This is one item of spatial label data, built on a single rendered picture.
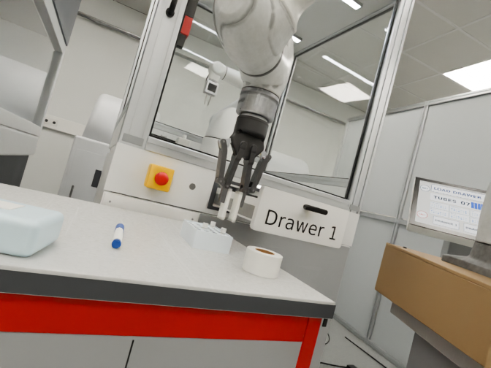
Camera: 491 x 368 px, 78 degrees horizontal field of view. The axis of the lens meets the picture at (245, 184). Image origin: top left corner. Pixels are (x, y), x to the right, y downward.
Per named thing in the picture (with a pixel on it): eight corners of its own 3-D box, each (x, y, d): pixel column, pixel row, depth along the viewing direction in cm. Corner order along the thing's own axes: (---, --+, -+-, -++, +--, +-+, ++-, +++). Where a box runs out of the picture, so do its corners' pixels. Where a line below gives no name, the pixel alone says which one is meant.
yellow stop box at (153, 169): (169, 193, 92) (175, 170, 93) (145, 187, 89) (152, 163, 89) (166, 190, 97) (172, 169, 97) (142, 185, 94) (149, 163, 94)
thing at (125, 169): (351, 246, 134) (359, 214, 134) (103, 189, 89) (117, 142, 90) (253, 211, 219) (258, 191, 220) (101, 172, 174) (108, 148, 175)
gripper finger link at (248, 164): (245, 144, 71) (250, 146, 72) (237, 192, 72) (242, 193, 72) (251, 144, 68) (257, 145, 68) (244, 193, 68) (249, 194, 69)
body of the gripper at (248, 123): (261, 126, 75) (252, 163, 74) (231, 115, 71) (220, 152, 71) (277, 123, 68) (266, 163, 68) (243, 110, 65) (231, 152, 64)
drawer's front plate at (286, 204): (340, 249, 86) (350, 211, 86) (252, 229, 73) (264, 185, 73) (335, 247, 87) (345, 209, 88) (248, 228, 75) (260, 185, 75)
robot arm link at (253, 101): (234, 92, 72) (228, 116, 72) (250, 83, 64) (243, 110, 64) (267, 106, 76) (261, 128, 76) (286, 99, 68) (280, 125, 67)
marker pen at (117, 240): (120, 250, 47) (123, 240, 47) (109, 248, 47) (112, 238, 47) (123, 231, 60) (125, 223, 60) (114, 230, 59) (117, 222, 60)
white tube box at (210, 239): (229, 254, 66) (233, 237, 66) (191, 247, 63) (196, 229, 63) (211, 240, 77) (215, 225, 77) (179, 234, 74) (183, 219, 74)
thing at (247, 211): (332, 241, 87) (338, 220, 87) (256, 223, 75) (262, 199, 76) (264, 216, 123) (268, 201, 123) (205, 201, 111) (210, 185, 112)
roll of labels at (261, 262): (234, 267, 56) (240, 246, 56) (250, 263, 62) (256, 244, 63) (269, 281, 53) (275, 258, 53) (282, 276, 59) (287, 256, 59)
